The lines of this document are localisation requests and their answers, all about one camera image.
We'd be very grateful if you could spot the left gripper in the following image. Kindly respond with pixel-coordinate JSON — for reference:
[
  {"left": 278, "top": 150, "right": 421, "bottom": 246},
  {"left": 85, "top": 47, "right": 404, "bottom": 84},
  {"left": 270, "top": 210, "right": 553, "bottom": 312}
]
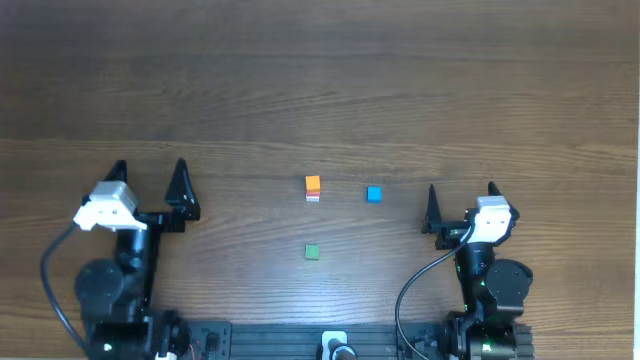
[{"left": 102, "top": 157, "right": 202, "bottom": 234}]

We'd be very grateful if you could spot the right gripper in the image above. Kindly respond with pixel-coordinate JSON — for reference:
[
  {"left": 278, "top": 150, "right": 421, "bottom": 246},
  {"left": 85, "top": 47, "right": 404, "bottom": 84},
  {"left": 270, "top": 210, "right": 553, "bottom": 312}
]
[{"left": 420, "top": 181, "right": 503, "bottom": 251}]

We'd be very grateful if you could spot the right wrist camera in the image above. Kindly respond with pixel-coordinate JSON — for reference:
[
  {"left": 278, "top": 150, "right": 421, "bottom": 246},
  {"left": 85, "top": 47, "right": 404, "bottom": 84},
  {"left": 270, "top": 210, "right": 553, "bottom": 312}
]
[{"left": 467, "top": 195, "right": 513, "bottom": 246}]

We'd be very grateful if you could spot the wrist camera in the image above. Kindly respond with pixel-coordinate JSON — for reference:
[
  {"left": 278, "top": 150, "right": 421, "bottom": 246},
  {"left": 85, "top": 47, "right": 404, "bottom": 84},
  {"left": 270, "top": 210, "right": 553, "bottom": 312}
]
[
  {"left": 72, "top": 180, "right": 149, "bottom": 233},
  {"left": 467, "top": 195, "right": 513, "bottom": 246}
]

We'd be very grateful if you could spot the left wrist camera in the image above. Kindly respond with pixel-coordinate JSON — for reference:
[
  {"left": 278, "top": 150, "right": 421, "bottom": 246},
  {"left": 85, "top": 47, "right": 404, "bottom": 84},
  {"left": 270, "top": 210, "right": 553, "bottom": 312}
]
[{"left": 72, "top": 180, "right": 149, "bottom": 233}]

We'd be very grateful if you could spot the black cable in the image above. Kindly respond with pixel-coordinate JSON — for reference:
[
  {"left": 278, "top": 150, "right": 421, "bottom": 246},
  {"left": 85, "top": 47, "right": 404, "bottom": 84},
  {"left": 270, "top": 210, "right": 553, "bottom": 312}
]
[
  {"left": 394, "top": 224, "right": 475, "bottom": 360},
  {"left": 39, "top": 222, "right": 91, "bottom": 354}
]

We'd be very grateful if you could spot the mounting rail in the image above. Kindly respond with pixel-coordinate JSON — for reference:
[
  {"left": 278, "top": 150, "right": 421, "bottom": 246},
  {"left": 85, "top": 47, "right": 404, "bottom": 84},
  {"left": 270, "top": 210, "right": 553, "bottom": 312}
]
[{"left": 188, "top": 320, "right": 536, "bottom": 360}]

